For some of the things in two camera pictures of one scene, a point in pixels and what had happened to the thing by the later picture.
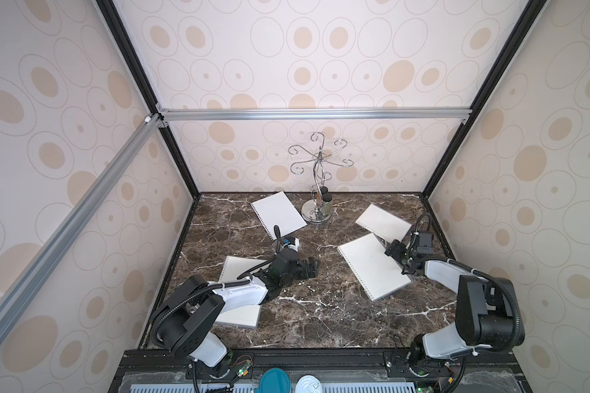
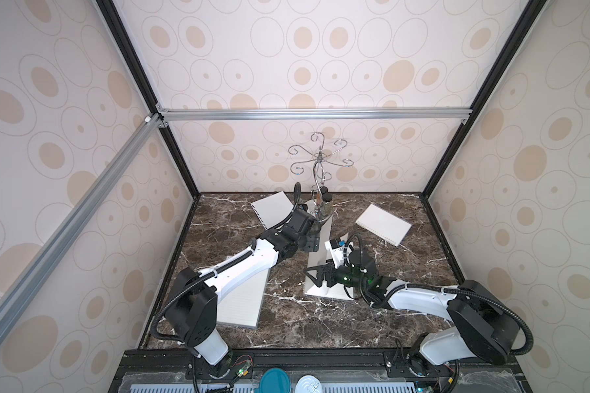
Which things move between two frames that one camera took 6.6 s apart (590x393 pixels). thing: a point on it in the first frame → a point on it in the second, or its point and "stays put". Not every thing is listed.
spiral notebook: x=383 y=224 stays put
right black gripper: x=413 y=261 → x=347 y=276
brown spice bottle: x=323 y=191 stays put
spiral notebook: x=379 y=273 → x=319 y=258
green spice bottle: x=327 y=206 stays put
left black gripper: x=306 y=272 → x=313 y=238
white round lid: x=308 y=383 stays put
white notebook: x=279 y=210 stays put
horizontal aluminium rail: x=314 y=115 stays put
